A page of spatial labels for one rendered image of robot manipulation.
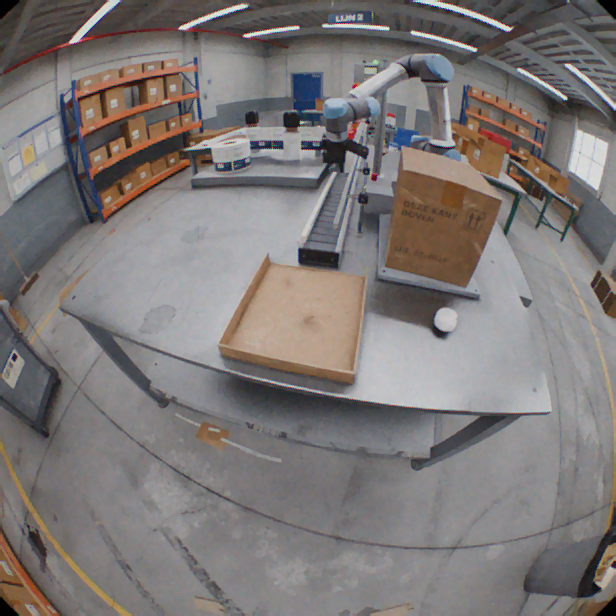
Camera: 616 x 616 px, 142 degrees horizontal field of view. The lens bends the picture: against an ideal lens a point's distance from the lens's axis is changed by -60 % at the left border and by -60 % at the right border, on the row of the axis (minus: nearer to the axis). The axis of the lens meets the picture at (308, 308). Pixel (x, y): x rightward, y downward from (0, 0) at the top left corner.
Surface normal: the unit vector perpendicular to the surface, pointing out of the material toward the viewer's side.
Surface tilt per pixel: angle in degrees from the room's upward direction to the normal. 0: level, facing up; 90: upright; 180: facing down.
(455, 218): 90
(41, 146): 92
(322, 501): 0
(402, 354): 0
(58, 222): 90
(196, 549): 0
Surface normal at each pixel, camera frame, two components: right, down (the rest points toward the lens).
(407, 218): -0.30, 0.70
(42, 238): 0.94, 0.25
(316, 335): 0.00, -0.68
